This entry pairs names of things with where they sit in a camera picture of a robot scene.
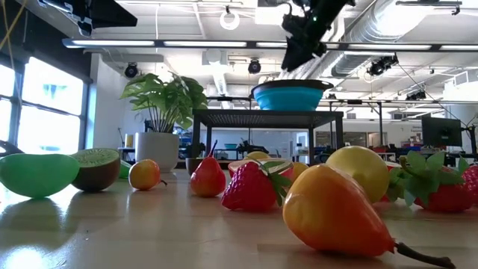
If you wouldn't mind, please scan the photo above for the black background machine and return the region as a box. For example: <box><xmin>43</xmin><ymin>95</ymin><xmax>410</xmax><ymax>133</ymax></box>
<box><xmin>237</xmin><ymin>138</ymin><xmax>270</xmax><ymax>158</ymax></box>

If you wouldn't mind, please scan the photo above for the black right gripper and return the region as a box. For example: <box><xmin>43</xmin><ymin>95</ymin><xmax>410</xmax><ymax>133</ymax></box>
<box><xmin>280</xmin><ymin>13</ymin><xmax>330</xmax><ymax>73</ymax></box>

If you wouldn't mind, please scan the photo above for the black monitor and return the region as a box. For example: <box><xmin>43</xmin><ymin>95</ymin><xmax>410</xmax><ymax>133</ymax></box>
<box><xmin>421</xmin><ymin>116</ymin><xmax>463</xmax><ymax>148</ymax></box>

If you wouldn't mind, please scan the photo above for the large window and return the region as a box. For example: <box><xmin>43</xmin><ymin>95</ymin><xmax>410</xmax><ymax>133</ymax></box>
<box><xmin>0</xmin><ymin>55</ymin><xmax>89</xmax><ymax>156</ymax></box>

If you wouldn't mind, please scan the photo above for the grey perforated metal shelf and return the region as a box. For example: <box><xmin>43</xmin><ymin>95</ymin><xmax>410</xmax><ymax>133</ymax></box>
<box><xmin>190</xmin><ymin>108</ymin><xmax>345</xmax><ymax>173</ymax></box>

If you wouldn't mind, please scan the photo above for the orange toy pear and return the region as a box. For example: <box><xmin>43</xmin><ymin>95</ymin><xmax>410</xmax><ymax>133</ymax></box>
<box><xmin>282</xmin><ymin>163</ymin><xmax>457</xmax><ymax>269</ymax></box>
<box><xmin>128</xmin><ymin>158</ymin><xmax>168</xmax><ymax>191</ymax></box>

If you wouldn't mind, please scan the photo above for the small orange toy fruit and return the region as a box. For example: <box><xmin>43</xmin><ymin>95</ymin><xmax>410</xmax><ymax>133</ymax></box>
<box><xmin>292</xmin><ymin>161</ymin><xmax>311</xmax><ymax>182</ymax></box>

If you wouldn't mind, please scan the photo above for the overhead LED light bar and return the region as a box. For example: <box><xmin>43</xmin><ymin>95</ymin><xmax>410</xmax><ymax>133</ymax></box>
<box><xmin>61</xmin><ymin>37</ymin><xmax>478</xmax><ymax>53</ymax></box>

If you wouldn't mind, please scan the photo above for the blue grey collapsible colander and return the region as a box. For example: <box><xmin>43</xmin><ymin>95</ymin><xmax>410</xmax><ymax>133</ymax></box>
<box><xmin>249</xmin><ymin>78</ymin><xmax>335</xmax><ymax>111</ymax></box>

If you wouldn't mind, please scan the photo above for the green plant in white pot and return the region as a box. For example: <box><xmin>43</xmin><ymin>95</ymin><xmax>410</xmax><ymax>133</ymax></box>
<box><xmin>119</xmin><ymin>72</ymin><xmax>209</xmax><ymax>173</ymax></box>

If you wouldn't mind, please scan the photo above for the silver ventilation duct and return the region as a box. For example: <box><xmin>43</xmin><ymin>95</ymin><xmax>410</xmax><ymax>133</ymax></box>
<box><xmin>279</xmin><ymin>0</ymin><xmax>430</xmax><ymax>79</ymax></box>

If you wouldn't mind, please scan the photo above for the red toy pear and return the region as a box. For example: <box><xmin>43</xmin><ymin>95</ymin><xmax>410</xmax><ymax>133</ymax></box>
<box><xmin>189</xmin><ymin>140</ymin><xmax>227</xmax><ymax>198</ymax></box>

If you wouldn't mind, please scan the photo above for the yellow toy lemon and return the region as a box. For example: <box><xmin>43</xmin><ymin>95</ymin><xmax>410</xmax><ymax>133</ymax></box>
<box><xmin>244</xmin><ymin>150</ymin><xmax>270</xmax><ymax>161</ymax></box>
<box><xmin>325</xmin><ymin>144</ymin><xmax>391</xmax><ymax>205</ymax></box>

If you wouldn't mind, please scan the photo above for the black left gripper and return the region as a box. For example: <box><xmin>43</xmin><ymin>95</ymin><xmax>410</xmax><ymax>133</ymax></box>
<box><xmin>72</xmin><ymin>0</ymin><xmax>138</xmax><ymax>37</ymax></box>

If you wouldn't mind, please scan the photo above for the white ring lamp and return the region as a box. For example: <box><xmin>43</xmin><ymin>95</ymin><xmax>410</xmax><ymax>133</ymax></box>
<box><xmin>219</xmin><ymin>7</ymin><xmax>241</xmax><ymax>31</ymax></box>

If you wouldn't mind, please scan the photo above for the toy kiwi half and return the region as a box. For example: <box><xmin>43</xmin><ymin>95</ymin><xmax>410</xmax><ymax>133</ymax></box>
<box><xmin>70</xmin><ymin>147</ymin><xmax>122</xmax><ymax>194</ymax></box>

